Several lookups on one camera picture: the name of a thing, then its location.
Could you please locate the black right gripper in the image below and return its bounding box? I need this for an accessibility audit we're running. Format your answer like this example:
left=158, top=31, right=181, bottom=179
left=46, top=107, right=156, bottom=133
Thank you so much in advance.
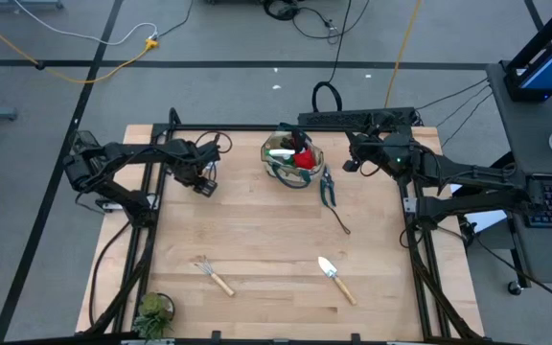
left=343, top=128, right=395, bottom=173

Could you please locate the green-headed hammer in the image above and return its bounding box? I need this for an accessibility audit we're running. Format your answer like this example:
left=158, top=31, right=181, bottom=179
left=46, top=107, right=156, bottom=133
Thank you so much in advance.
left=318, top=165, right=353, bottom=236

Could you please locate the red and black gardening glove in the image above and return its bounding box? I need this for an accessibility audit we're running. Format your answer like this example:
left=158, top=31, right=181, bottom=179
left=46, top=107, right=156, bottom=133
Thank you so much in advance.
left=280, top=127, right=317, bottom=171

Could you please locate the beige green gardening tool bag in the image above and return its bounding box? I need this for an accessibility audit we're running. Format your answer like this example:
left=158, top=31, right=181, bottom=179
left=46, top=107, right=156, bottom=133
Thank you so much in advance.
left=260, top=122, right=326, bottom=190

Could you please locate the white marker with green cap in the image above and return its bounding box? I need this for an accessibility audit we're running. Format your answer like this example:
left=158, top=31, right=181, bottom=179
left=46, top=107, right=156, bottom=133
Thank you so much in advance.
left=264, top=147, right=299, bottom=168

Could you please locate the metal trowel wooden handle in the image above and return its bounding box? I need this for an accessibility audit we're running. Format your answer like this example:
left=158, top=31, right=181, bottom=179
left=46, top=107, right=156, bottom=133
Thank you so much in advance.
left=317, top=256, right=358, bottom=307

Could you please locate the wire hand rake wooden handle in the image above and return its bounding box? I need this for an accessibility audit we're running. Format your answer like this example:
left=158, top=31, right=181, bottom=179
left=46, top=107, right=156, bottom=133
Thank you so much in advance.
left=193, top=256, right=237, bottom=298

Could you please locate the black perforated power box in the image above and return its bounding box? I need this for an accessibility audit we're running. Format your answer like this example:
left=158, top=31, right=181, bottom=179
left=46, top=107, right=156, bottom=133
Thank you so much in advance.
left=297, top=106, right=419, bottom=129

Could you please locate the black mesh power supply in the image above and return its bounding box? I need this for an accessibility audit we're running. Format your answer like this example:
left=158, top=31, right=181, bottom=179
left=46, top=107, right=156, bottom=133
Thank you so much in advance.
left=69, top=129, right=103, bottom=155

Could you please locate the white paper sheet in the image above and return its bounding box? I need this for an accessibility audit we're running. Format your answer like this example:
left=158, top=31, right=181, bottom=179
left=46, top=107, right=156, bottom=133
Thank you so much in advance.
left=448, top=181, right=510, bottom=235

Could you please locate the potted green succulent plant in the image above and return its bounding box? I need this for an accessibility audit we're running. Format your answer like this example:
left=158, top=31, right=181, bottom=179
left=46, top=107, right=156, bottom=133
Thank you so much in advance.
left=130, top=290, right=176, bottom=342

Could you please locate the grey side desk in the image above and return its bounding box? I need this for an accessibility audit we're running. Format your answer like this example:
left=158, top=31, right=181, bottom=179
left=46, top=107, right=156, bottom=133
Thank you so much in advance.
left=485, top=61, right=552, bottom=287

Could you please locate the black power cable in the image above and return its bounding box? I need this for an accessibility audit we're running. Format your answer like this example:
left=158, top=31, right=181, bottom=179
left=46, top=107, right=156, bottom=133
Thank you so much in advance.
left=310, top=0, right=354, bottom=114

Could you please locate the yellow power cable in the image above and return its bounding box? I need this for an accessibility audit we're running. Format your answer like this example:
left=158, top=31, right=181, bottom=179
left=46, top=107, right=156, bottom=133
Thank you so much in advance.
left=0, top=7, right=160, bottom=85
left=383, top=0, right=424, bottom=109

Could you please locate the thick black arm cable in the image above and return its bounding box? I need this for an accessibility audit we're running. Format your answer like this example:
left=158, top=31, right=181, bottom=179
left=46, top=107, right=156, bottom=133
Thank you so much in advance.
left=471, top=234, right=552, bottom=311
left=87, top=222, right=133, bottom=327

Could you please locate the black cable bundle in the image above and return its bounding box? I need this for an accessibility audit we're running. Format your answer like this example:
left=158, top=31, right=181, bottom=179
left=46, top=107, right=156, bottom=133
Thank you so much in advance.
left=261, top=0, right=339, bottom=44

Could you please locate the white power cable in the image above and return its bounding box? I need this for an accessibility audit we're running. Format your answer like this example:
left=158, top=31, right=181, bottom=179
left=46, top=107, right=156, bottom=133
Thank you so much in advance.
left=11, top=0, right=160, bottom=47

